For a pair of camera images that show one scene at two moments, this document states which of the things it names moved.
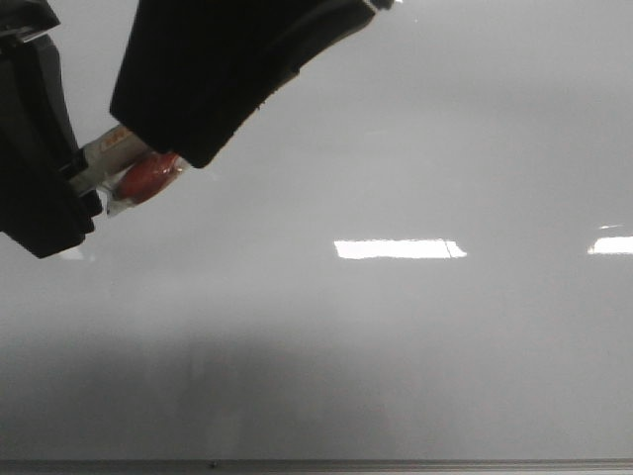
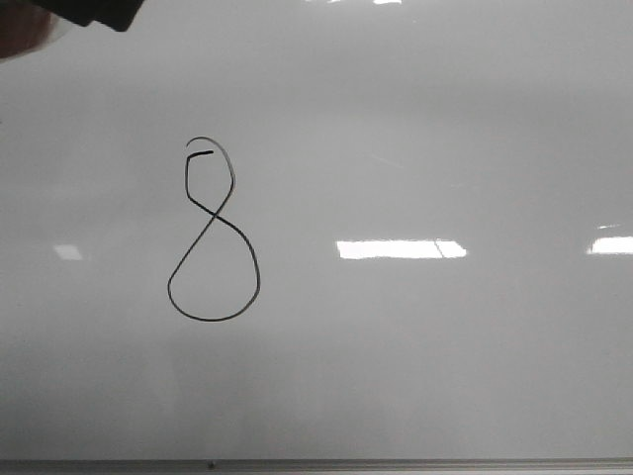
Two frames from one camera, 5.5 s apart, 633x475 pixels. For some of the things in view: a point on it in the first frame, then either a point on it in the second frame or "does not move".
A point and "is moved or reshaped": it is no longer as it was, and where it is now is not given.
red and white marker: (124, 171) is moved or reshaped
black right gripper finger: (189, 72) to (117, 14)
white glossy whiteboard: (419, 249) does not move
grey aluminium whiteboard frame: (316, 466) does not move
